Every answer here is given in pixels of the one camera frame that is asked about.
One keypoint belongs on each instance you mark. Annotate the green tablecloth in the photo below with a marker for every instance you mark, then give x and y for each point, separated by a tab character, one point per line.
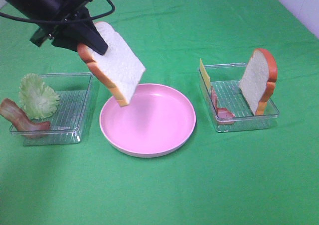
262	177

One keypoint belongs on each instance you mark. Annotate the left clear plastic tray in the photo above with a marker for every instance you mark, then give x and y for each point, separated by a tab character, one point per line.
71	122

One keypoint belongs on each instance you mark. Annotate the clear plastic tray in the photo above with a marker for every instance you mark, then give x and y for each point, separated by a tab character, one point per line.
225	79
71	122

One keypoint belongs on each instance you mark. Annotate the right clear plastic tray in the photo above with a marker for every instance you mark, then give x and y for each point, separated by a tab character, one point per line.
225	79

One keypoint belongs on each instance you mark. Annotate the bacon strip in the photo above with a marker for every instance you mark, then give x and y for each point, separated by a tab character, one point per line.
224	115
13	113

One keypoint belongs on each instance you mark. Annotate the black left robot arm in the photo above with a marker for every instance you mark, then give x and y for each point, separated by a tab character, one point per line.
24	7

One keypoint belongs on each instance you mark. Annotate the green lettuce leaf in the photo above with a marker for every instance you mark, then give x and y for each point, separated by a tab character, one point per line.
38	100

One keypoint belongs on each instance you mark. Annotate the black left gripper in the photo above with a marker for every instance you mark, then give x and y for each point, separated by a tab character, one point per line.
68	23

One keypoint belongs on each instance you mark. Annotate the pink round plate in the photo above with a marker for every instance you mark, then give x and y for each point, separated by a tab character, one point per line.
158	121

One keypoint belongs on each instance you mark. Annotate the toast bread slice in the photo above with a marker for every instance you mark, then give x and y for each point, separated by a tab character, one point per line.
119	69
259	80

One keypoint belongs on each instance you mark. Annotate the yellow cheese slice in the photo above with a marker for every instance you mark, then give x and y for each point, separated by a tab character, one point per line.
205	75

